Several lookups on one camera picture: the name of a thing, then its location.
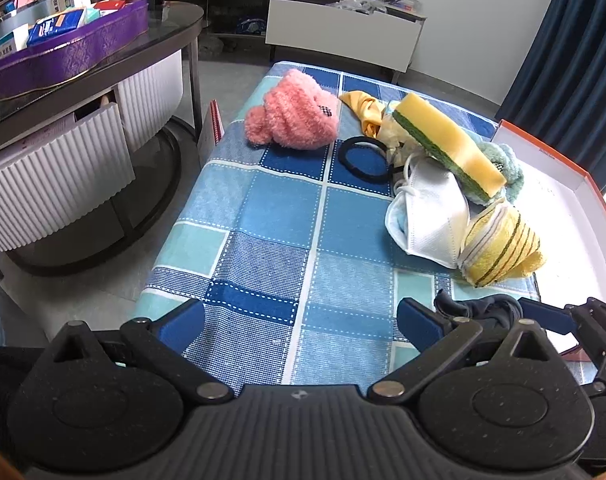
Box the yellow green sponge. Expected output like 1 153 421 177
392 93 507 205

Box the yellow striped towel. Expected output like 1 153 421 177
457 198 546 288

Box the white tv cabinet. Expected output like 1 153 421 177
176 0 427 82

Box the light blue fluffy hat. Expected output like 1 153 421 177
468 130 524 204

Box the white face mask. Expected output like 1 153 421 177
384 154 470 269

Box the blue checkered tablecloth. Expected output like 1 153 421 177
133 60 592 391

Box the pink fluffy hat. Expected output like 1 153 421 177
245 68 340 151

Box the dark navy cloth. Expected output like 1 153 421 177
434 289 524 330

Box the dark blue curtain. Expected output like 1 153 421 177
496 0 606 191

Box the orange yellow scrunchie cloth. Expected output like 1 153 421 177
339 90 388 138

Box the white orange cardboard box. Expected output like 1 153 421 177
493 120 606 308

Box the black hair tie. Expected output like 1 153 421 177
337 135 395 184

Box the purple tray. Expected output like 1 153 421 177
0 0 148 101

